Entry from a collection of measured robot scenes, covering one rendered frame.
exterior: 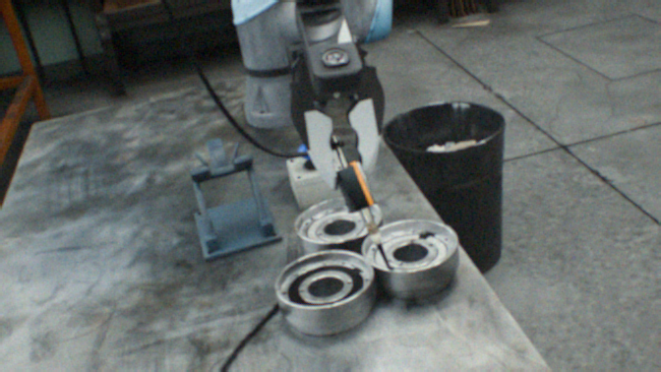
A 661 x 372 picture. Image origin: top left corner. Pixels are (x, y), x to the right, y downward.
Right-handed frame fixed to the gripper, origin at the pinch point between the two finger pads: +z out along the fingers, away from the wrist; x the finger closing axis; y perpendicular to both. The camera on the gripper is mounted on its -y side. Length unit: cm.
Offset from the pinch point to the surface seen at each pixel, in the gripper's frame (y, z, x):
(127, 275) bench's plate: 15.2, 11.7, 27.5
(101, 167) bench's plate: 51, 7, 33
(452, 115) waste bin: 137, 35, -53
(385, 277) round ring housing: -3.4, 10.6, -1.5
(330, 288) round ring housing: -0.1, 12.2, 4.2
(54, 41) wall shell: 405, 17, 103
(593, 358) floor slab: 73, 83, -61
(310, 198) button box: 20.9, 9.0, 2.7
